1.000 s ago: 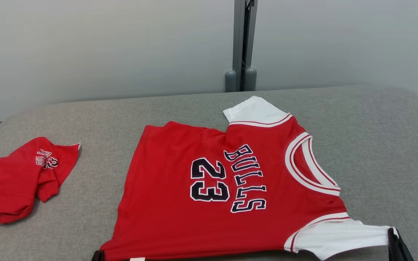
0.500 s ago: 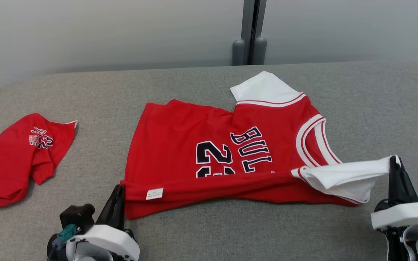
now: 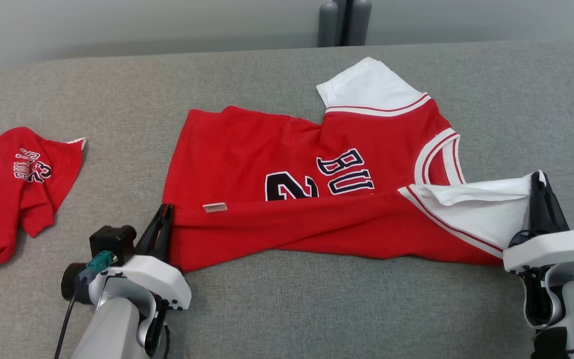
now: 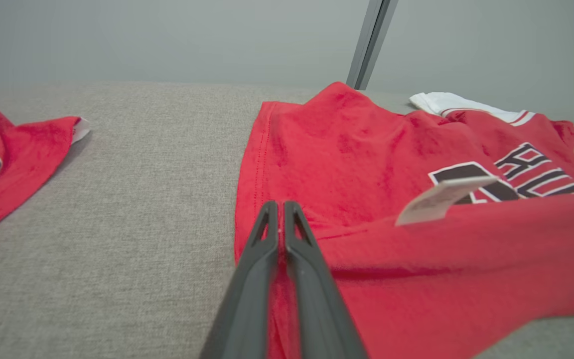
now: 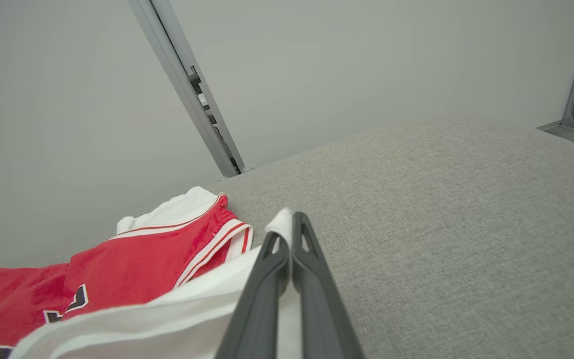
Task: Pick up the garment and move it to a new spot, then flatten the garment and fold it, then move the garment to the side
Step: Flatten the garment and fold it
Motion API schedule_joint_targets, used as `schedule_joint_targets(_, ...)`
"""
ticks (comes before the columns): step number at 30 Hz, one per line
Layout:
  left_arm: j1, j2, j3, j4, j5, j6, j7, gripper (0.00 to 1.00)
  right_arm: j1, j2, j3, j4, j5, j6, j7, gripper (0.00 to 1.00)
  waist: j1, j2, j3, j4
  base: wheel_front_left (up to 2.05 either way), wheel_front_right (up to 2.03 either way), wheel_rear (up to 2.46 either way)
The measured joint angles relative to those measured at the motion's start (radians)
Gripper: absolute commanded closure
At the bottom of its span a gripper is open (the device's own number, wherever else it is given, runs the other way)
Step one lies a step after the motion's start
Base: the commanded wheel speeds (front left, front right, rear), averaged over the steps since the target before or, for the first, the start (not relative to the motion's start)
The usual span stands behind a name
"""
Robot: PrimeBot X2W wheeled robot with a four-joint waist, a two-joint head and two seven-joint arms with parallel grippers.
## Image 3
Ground red basketball shorts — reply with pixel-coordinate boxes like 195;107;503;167
0;127;88;274

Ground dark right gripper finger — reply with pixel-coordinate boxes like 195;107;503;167
540;172;571;234
510;172;543;245

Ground grey partition post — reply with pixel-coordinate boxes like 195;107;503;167
317;0;373;47

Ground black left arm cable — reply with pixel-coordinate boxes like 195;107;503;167
53;279;88;359

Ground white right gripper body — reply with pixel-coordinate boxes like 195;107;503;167
503;229;574;274

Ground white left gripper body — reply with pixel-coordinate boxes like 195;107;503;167
88;254;192;312

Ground red and white basketball jersey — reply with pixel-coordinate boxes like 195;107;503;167
162;56;548;273

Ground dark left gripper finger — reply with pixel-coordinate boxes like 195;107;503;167
135;204;167;260
156;203;174;265

